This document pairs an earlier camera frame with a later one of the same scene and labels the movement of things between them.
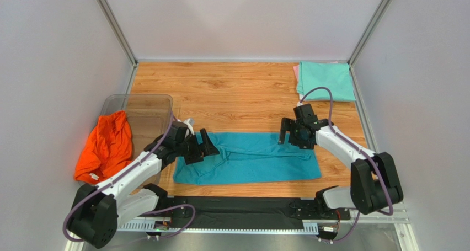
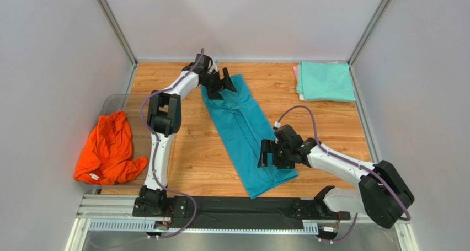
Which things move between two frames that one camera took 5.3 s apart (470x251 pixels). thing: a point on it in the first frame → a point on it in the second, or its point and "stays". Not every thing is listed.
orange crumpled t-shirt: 109,148 stays
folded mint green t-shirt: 336,76 stays
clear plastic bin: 149,115 stays
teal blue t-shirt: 250,156 → 241,127
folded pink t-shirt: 296,69 stays
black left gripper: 207,148 → 214,92
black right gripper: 297,133 → 273,156
